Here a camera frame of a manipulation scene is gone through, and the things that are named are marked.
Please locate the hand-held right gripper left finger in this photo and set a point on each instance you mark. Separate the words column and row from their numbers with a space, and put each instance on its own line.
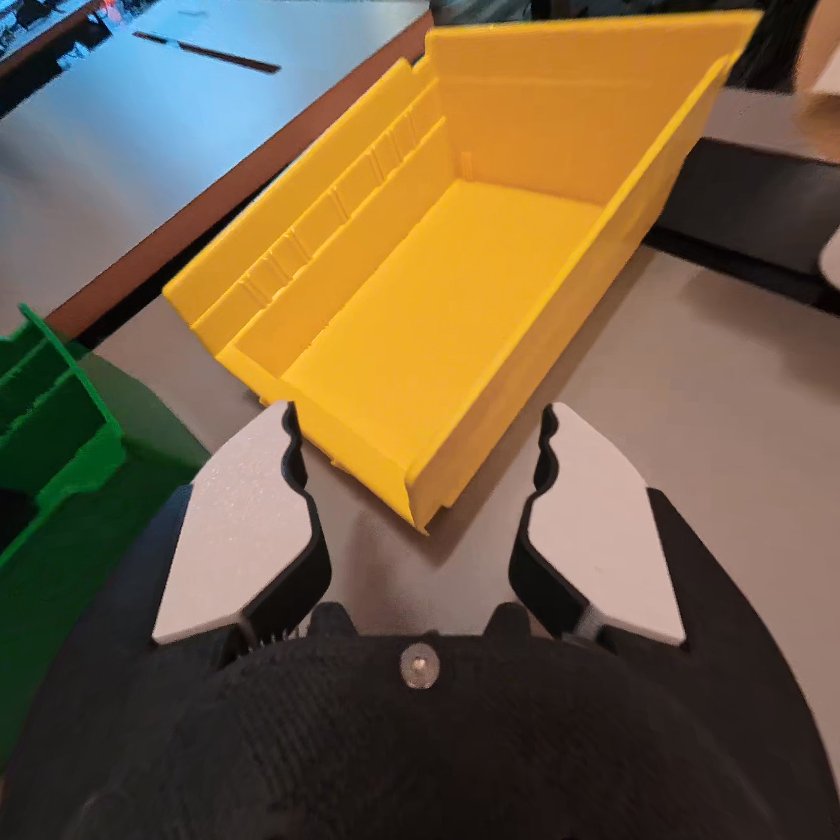
column 236, row 538

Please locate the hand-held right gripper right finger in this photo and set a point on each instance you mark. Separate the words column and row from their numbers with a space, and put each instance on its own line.
column 607, row 538

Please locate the grey topped wooden desk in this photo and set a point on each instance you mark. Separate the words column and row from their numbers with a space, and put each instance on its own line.
column 158, row 105

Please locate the yellow plastic bin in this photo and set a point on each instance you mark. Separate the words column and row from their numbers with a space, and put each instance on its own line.
column 446, row 289

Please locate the green plastic bin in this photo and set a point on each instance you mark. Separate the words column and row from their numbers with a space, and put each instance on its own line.
column 46, row 433

